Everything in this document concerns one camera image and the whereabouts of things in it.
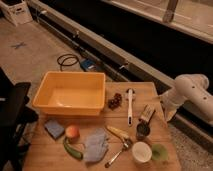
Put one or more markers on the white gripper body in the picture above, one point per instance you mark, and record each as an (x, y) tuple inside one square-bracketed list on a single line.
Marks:
[(169, 112)]

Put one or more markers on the black and tan eraser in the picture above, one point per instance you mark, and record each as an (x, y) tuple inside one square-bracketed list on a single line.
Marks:
[(147, 113)]

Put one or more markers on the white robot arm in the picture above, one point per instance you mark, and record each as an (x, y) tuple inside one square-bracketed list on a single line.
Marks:
[(192, 87)]

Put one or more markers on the green plastic cup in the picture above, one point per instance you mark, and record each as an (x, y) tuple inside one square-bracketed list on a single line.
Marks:
[(159, 152)]

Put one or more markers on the white paper cup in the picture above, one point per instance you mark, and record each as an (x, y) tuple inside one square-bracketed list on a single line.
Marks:
[(141, 152)]

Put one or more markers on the yellow corn cob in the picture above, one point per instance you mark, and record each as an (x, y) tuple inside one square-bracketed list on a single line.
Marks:
[(119, 133)]

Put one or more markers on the dark grape bunch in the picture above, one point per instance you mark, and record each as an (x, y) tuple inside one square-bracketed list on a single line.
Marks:
[(115, 102)]

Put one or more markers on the blue grey cloth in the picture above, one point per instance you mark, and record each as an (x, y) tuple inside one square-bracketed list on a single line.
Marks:
[(96, 146)]

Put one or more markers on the blue power box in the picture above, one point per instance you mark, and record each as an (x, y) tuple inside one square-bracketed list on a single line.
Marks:
[(87, 65)]

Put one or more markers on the red yellow peach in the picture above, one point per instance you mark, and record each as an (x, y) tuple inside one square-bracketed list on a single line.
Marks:
[(72, 132)]

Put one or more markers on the green cucumber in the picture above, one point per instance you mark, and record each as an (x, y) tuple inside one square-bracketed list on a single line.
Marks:
[(72, 151)]

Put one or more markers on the yellow plastic bin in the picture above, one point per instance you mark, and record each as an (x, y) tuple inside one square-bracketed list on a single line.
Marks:
[(71, 93)]

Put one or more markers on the blue sponge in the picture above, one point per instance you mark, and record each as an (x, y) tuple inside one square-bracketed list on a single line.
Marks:
[(54, 128)]

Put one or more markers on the black chair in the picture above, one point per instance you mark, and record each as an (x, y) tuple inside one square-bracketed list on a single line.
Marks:
[(14, 116)]

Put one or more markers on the white cardboard box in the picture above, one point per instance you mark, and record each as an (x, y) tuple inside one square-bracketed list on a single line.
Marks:
[(17, 14)]

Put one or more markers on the white handled brush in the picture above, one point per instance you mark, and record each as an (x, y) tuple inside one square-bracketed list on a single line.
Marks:
[(130, 94)]

